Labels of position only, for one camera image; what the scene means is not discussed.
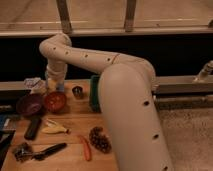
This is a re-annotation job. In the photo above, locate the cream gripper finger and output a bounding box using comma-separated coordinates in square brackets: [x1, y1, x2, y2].
[46, 78, 56, 92]

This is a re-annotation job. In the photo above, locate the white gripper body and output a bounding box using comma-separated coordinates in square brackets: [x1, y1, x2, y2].
[46, 66, 67, 82]

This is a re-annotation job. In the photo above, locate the blue sponge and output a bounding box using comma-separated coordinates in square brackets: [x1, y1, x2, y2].
[56, 82, 65, 92]

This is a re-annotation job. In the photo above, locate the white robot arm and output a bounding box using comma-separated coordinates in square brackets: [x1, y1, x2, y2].
[39, 33, 174, 171]

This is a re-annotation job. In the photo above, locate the red bowl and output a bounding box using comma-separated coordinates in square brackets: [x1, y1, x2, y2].
[44, 91, 67, 113]

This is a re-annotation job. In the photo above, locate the purple bowl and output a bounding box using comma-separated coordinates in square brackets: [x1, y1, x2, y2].
[16, 94, 43, 116]

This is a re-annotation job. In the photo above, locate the white crumpled packet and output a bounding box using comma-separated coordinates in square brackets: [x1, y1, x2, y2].
[24, 77, 46, 94]

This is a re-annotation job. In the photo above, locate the small metal cup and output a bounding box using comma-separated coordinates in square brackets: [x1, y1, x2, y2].
[72, 86, 84, 99]

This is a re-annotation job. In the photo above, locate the green plastic tray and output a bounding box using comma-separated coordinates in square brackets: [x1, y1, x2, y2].
[89, 75, 100, 112]

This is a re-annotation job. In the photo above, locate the banana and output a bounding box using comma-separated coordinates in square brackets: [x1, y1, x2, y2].
[41, 119, 69, 134]

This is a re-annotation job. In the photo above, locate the black rectangular remote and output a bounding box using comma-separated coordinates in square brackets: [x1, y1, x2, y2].
[24, 117, 42, 140]

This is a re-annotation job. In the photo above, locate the dark box at left edge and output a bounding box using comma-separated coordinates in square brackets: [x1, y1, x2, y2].
[0, 114, 16, 169]

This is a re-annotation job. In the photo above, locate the crumpled dark foil wrapper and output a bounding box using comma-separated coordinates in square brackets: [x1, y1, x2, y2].
[12, 142, 33, 162]

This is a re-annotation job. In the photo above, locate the bunch of dark grapes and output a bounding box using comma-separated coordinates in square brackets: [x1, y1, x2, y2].
[89, 127, 112, 154]

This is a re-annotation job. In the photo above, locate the black handled tool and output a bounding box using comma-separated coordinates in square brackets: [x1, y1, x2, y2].
[33, 143, 67, 161]

